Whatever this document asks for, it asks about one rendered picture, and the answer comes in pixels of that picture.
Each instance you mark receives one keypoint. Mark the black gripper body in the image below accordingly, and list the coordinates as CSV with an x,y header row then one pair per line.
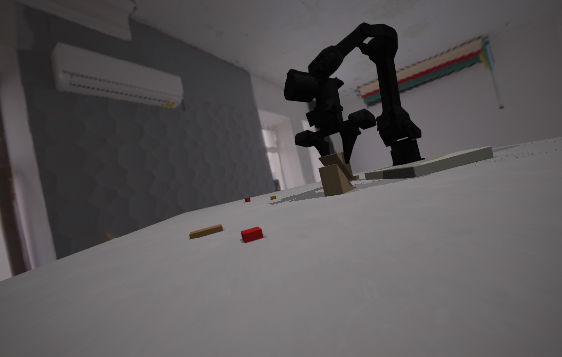
x,y
363,119

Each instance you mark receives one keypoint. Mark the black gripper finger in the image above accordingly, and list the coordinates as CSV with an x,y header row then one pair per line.
x,y
321,146
349,136

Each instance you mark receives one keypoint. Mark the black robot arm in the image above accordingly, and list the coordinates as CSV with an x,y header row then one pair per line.
x,y
394,122

